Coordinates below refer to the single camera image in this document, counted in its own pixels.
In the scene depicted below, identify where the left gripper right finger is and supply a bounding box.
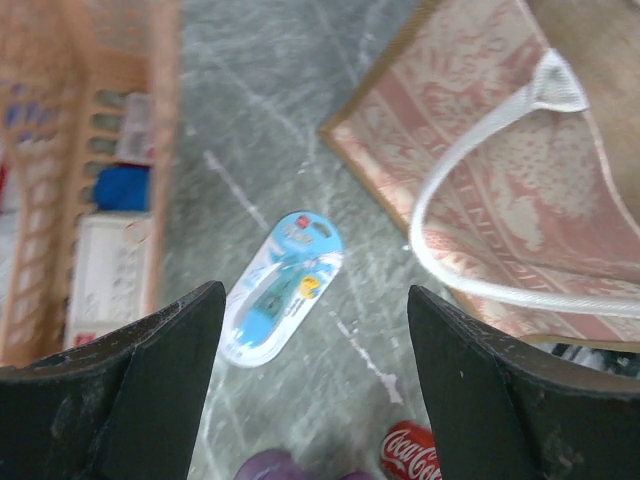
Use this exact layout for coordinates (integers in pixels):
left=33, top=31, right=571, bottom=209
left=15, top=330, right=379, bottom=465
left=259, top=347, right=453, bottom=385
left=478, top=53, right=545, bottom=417
left=407, top=286, right=639, bottom=479

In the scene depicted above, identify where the orange plastic file organizer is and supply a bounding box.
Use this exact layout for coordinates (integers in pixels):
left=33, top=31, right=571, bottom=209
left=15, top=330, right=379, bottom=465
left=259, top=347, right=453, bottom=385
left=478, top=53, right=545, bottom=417
left=1, top=1, right=181, bottom=366

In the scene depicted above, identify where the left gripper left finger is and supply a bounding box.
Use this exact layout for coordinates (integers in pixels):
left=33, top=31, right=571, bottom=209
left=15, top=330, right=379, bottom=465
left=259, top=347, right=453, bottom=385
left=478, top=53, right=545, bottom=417
left=1, top=281, right=226, bottom=479

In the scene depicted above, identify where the white box in organizer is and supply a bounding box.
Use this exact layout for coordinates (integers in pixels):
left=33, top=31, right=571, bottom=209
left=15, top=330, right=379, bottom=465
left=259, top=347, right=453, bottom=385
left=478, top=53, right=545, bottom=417
left=63, top=212, right=153, bottom=349

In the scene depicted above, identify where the blue item in organizer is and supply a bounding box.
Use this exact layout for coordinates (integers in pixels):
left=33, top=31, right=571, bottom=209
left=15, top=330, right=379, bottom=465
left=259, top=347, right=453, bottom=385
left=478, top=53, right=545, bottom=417
left=93, top=165, right=151, bottom=212

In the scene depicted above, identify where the red cola can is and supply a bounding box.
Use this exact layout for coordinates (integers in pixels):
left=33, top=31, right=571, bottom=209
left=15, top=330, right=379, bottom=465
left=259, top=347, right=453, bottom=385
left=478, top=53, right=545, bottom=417
left=379, top=420, right=442, bottom=480

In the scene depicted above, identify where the purple fanta can front middle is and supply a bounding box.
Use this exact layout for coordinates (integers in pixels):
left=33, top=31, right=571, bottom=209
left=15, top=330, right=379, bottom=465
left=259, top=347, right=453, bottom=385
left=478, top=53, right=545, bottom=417
left=233, top=448, right=373, bottom=480

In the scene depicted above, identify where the blue correction tape package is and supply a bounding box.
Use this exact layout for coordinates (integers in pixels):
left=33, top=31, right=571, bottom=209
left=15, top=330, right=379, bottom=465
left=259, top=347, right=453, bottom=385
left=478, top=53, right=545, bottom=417
left=219, top=211, right=344, bottom=368

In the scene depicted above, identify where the burlap canvas tote bag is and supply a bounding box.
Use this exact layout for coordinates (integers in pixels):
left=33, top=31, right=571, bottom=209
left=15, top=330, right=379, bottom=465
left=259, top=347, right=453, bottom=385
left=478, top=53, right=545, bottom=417
left=317, top=0, right=640, bottom=351

